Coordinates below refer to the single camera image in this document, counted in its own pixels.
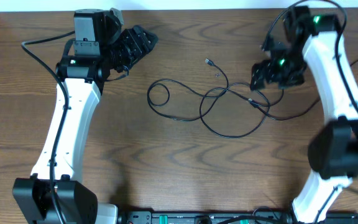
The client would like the thin black cable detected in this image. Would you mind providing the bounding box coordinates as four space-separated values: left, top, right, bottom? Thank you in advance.
247 55 358 122

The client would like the black usb cable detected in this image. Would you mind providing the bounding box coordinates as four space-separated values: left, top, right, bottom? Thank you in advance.
147 57 272 139

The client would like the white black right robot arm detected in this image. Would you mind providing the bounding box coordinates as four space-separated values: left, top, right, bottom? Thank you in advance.
250 1 358 223

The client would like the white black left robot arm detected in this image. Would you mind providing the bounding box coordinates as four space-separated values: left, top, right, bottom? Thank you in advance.
12 8 158 223

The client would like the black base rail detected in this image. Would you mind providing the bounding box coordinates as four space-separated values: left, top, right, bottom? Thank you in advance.
116 210 358 224

